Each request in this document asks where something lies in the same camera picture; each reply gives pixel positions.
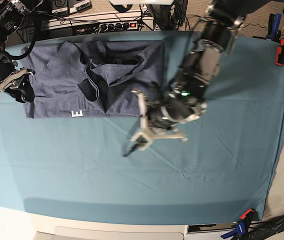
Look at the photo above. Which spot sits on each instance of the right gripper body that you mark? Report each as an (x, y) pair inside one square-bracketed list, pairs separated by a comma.
[(6, 69)]

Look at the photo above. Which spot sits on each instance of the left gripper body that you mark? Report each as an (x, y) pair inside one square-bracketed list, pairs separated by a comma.
[(163, 114)]

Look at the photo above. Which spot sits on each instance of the blue-grey T-shirt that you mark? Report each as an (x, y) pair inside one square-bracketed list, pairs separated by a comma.
[(93, 79)]

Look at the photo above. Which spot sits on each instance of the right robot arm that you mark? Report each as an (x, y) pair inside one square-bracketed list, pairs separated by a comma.
[(12, 13)]

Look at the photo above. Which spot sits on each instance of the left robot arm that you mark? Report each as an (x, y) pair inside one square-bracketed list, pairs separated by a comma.
[(184, 101)]

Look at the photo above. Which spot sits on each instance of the teal table cloth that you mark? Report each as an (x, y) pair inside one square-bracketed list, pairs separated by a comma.
[(72, 168)]

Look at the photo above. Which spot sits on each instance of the orange black clamp top right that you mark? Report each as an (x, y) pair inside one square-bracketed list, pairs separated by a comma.
[(279, 60)]

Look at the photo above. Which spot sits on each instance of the blue clamp top right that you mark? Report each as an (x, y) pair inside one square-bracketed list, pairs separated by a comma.
[(273, 27)]

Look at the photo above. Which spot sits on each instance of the blue orange clamp bottom right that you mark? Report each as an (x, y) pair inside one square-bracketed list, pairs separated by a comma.
[(241, 228)]

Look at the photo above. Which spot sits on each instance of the black plastic bag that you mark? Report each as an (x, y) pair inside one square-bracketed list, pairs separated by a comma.
[(267, 229)]

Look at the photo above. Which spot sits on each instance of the black power strip red switch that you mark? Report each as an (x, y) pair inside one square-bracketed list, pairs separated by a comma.
[(96, 28)]

